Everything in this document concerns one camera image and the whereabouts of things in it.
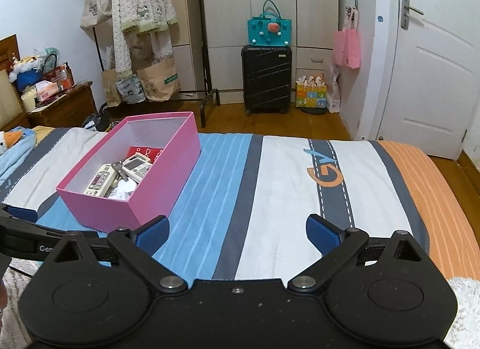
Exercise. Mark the grey fluffy cloth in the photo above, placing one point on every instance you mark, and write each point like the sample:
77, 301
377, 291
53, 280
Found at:
18, 289

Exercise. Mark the pink cardboard box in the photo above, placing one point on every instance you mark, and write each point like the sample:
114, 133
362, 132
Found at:
105, 214

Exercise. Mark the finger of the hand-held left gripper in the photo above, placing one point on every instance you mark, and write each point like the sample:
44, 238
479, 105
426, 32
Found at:
20, 214
30, 232

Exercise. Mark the wooden nightstand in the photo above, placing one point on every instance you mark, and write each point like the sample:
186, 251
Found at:
63, 108

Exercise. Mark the black clothes rack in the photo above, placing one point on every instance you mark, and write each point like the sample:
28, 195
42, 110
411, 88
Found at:
204, 52

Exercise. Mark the black bag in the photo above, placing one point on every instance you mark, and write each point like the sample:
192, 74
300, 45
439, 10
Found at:
97, 120

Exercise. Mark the white door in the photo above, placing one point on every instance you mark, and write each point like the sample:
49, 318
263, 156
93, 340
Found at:
431, 90

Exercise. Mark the metal keys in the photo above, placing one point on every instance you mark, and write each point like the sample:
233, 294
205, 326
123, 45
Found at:
118, 168

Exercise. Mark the white printed bag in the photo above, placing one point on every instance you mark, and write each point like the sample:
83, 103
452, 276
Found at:
129, 92

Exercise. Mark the black suitcase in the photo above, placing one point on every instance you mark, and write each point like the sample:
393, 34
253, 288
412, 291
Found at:
266, 78

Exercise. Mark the canvas tote bag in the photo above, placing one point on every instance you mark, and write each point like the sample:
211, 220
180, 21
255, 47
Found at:
95, 11

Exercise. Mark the white fluffy rug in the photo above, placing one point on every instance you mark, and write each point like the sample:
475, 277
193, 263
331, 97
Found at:
468, 307

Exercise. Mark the blue bag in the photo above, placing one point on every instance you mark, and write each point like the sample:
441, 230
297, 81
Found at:
28, 78

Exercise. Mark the white plastic bag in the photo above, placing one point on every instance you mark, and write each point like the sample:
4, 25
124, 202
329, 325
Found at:
333, 97

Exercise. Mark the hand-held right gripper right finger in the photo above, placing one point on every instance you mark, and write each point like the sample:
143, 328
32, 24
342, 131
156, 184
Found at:
324, 234

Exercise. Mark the brown paper bag green label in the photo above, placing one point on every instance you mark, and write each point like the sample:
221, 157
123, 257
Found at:
157, 80

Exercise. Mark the light blue duck blanket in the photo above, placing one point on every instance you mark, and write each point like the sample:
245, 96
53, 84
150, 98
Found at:
15, 150

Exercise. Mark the colourful patterned gift bag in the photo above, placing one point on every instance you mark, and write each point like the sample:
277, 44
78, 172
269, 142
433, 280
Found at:
310, 97

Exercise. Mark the white charger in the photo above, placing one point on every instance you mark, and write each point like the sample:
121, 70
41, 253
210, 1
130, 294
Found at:
123, 189

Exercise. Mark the pink gift bag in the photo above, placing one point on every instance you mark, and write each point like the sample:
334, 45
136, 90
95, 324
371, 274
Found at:
338, 48
353, 48

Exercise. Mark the clear plastic bag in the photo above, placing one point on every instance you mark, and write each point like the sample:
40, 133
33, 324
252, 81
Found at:
47, 57

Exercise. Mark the white remote control pink screen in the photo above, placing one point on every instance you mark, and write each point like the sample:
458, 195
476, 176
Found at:
95, 183

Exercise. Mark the white stuffed toy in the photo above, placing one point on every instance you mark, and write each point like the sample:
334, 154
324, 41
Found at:
22, 65

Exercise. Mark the red snack package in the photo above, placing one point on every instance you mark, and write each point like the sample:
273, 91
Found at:
62, 77

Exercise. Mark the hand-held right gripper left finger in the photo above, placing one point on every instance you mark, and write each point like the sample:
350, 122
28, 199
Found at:
153, 234

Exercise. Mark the pink white tissue box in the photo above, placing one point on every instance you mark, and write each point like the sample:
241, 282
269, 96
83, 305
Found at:
47, 89

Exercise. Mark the beige remote control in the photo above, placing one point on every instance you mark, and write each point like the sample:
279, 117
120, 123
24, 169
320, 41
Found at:
137, 169

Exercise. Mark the teal handbag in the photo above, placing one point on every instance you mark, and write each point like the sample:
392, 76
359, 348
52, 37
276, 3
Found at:
258, 31

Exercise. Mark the small brown paper bag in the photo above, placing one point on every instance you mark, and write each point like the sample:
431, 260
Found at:
110, 90

